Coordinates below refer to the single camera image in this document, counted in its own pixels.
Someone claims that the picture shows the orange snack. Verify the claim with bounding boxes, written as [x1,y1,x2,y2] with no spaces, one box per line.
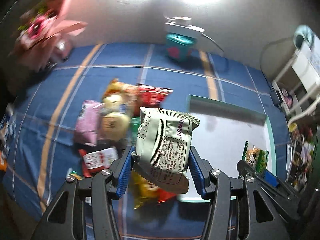
[102,78,138,99]

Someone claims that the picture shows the labelled yellow pastry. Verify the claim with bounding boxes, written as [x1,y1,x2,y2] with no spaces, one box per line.
[101,112,130,141]

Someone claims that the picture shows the pink snack packet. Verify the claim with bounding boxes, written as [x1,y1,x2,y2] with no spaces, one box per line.
[74,100,103,147]

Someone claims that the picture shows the teal tin with pink pig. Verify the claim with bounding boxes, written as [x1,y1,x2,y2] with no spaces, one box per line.
[165,33,197,62]

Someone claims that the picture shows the grey power cable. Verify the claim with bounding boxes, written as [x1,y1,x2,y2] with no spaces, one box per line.
[199,32,230,72]

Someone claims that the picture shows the white shelf rack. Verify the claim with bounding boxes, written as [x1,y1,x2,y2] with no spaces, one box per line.
[272,25,319,123]

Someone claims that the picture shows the green yellow snack packet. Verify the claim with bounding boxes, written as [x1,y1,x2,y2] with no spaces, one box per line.
[242,141,269,174]

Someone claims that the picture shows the white tray with teal rim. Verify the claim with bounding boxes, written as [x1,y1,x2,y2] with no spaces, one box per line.
[177,94,277,203]

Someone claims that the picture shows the yellow round pastry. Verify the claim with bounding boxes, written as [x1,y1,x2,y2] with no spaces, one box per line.
[102,93,132,116]

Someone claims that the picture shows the yellow orange snack bag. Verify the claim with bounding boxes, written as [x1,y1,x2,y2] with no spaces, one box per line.
[130,171,177,209]

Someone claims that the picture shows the red Kiss snack bag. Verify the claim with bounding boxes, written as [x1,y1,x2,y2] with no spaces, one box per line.
[133,84,173,117]

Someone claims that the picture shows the pale green snack packet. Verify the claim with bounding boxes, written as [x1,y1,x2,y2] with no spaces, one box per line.
[132,107,200,194]

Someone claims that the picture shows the red white snack packet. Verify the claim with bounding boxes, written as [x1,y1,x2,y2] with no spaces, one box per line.
[78,147,118,178]

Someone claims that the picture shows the white power strip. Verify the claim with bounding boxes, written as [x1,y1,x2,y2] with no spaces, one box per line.
[164,16,205,39]

